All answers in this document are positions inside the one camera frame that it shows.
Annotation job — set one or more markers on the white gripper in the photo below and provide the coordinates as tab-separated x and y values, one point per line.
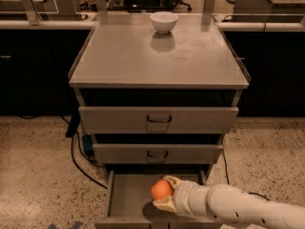
183	197

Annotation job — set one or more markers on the orange fruit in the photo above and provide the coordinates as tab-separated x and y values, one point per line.
161	189

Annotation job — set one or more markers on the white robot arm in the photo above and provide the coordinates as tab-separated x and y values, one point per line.
224	203

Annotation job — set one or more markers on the grey open bottom drawer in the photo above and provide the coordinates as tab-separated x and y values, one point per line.
129	203

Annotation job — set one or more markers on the grey middle drawer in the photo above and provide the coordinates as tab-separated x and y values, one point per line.
157	153

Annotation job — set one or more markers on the grey metal drawer cabinet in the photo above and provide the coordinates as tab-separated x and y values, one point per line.
127	63

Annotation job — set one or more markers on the grey top drawer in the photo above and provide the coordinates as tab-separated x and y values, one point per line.
158	120

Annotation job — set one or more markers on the blue power box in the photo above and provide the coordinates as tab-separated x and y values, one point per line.
87	145

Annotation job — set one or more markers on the white ceramic bowl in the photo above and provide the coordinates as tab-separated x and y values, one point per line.
164	21

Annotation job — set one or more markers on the steel table back right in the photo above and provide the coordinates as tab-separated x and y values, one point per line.
270	0

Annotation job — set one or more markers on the steel table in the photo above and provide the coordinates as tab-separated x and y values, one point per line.
53	10
270	0

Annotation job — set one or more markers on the steel table back left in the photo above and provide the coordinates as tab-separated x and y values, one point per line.
53	10

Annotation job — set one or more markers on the white counter rail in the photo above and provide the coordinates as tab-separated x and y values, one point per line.
89	25

